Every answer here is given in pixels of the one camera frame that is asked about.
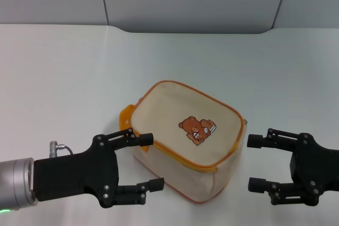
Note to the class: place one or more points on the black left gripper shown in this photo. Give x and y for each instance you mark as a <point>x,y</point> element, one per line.
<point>79,175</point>

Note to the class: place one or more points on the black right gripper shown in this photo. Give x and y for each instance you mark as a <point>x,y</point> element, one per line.
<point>317,170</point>

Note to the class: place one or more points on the beige food bag orange trim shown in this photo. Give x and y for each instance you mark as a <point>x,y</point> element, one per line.
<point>185,109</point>

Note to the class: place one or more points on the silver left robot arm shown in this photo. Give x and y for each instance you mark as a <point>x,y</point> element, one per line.
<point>16,183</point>

